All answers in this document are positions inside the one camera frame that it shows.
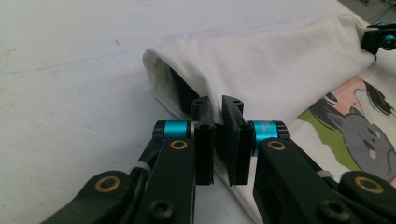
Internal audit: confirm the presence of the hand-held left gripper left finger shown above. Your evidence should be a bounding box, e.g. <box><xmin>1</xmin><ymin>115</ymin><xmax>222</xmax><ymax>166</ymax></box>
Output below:
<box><xmin>136</xmin><ymin>96</ymin><xmax>218</xmax><ymax>224</ymax></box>

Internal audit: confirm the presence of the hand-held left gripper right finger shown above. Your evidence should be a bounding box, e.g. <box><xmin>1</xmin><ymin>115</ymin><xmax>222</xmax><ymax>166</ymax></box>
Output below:
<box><xmin>218</xmin><ymin>94</ymin><xmax>340</xmax><ymax>224</ymax></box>

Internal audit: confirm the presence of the white printed tank top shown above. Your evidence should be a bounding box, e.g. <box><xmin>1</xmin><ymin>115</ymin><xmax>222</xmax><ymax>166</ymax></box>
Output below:
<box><xmin>142</xmin><ymin>13</ymin><xmax>396</xmax><ymax>224</ymax></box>

